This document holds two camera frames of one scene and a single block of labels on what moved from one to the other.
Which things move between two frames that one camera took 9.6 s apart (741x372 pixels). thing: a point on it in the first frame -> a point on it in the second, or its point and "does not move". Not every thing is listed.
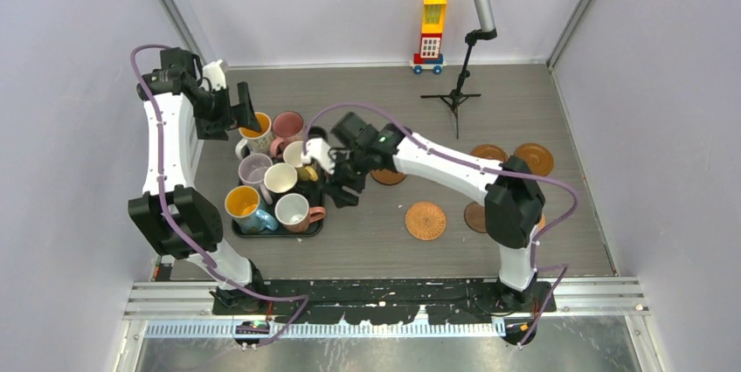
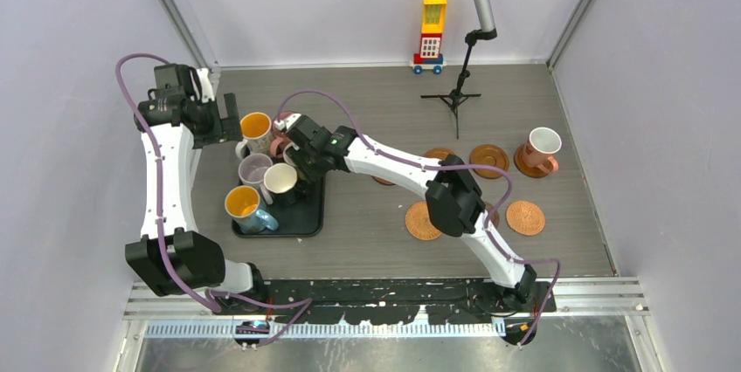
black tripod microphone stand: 457,96 does not move
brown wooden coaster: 490,151 does not move
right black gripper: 341,196 -> 296,155
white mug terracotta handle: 294,212 -> 542,143
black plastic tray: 302,215 does not move
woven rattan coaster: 425,220 does not move
